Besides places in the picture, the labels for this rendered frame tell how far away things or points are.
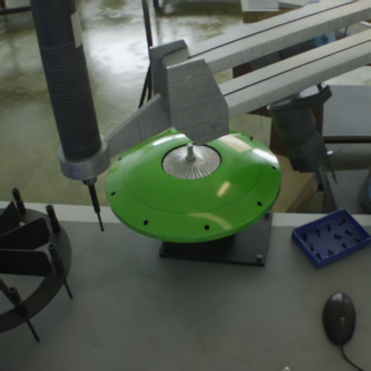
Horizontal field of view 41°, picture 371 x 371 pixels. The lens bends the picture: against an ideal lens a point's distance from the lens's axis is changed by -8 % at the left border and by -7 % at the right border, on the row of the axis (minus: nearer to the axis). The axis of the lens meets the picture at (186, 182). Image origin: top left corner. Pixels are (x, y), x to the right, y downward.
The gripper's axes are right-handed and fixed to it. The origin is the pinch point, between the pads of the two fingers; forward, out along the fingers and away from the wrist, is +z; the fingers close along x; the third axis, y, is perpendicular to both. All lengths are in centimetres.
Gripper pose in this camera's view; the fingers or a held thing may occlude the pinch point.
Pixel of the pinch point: (332, 189)
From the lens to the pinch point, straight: 99.8
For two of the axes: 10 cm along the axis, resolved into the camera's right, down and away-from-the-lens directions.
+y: -6.4, 0.5, 7.7
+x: -6.4, 5.2, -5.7
